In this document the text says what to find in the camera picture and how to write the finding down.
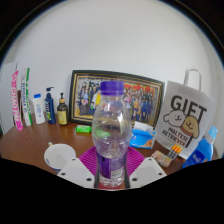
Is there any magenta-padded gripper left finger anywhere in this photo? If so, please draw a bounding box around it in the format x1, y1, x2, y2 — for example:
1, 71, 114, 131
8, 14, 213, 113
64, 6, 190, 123
56, 146, 100, 190

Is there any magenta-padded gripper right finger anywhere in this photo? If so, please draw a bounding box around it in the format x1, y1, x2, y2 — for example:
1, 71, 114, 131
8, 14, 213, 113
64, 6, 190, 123
125, 146, 168, 190

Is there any clear purple-capped water bottle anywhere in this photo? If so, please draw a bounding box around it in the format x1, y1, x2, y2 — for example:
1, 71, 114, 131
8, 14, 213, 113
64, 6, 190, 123
91, 80, 133, 189

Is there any small patterned pouch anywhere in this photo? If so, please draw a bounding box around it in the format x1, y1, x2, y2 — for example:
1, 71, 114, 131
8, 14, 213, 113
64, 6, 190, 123
150, 149, 173, 168

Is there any blue patterned white mug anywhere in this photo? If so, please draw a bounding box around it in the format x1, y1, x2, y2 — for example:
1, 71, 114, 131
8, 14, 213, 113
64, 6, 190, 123
43, 142, 77, 173

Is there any flat round red coaster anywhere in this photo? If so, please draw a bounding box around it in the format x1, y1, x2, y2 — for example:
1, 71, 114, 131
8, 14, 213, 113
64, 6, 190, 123
97, 181, 128, 191

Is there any blue tissue pack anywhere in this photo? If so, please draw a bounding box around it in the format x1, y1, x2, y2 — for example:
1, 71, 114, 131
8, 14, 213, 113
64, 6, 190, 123
129, 121, 157, 150

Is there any colourful puzzle cube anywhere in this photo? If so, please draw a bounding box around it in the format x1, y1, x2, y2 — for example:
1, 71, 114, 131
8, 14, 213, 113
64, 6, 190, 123
167, 144, 183, 161

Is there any small green box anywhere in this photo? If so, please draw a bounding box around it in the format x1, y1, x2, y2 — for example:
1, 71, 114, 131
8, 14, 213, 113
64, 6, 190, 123
75, 124, 92, 134

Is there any blue detergent bottle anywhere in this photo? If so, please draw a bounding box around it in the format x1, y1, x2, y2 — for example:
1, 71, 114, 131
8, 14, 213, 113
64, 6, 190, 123
181, 125, 219, 169

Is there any white blue-capped lotion bottle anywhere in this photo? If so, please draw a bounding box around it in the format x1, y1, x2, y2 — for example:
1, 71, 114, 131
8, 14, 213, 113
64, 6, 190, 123
32, 93, 46, 125

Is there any white paper gift bag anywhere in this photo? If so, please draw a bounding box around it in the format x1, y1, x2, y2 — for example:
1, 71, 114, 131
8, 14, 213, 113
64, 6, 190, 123
154, 68, 216, 160

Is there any framed group picture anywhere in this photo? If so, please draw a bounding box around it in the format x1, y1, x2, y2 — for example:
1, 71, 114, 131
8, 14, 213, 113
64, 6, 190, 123
68, 69, 166, 129

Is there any tall white green box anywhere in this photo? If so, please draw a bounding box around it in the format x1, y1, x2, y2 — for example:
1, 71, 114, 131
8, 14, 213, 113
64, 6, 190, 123
20, 67, 33, 127

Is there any tall pink white box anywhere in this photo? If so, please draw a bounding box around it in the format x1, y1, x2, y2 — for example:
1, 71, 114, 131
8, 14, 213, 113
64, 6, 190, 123
11, 70, 24, 131

